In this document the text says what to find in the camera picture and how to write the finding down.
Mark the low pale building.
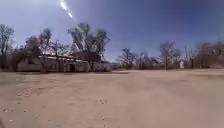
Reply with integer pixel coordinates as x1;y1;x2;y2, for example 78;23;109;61
16;51;112;74

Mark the row of bare trees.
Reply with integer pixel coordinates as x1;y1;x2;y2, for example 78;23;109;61
113;39;224;71

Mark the tall leafy tree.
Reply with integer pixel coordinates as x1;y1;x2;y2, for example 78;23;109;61
67;22;112;63

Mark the bare tree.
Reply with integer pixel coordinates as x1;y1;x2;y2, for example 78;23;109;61
0;23;16;72

